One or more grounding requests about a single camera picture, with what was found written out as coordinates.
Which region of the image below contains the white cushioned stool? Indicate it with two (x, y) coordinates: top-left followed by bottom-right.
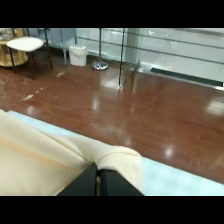
(5, 28), (54, 81)

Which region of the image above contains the round wooden table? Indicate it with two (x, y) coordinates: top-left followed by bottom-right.
(0, 28), (30, 68)

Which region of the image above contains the chrome stand with round base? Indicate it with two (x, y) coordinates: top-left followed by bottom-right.
(91, 28), (110, 71)

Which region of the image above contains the cream shirt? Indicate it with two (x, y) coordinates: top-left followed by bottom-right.
(0, 109), (145, 197)

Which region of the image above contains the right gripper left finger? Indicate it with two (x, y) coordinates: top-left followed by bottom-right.
(57, 162), (98, 197)

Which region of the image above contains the glass partition with black frame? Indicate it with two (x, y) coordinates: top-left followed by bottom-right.
(98, 28), (224, 92)

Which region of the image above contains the white waste bin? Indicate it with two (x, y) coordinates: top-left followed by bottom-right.
(68, 44), (89, 67)

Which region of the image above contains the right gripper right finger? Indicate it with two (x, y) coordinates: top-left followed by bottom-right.
(100, 168), (144, 197)

